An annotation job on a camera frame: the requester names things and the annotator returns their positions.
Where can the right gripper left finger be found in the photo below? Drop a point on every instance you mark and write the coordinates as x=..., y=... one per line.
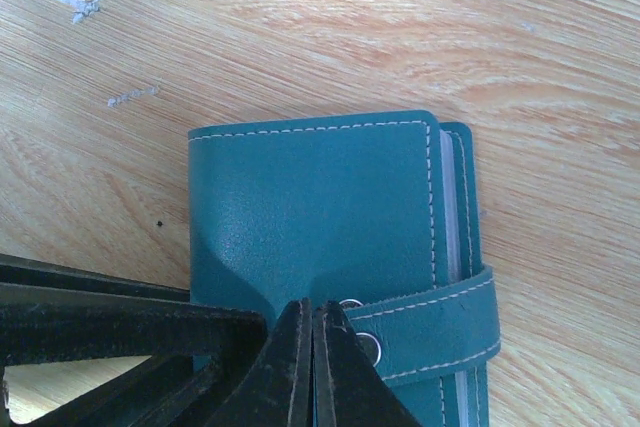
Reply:
x=277, y=390

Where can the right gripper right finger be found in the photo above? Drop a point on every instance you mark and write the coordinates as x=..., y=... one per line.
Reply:
x=348, y=390

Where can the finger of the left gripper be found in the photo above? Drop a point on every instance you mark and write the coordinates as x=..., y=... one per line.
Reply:
x=157, y=392
x=51, y=313

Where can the teal card holder wallet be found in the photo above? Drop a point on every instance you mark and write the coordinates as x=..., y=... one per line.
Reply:
x=377, y=212

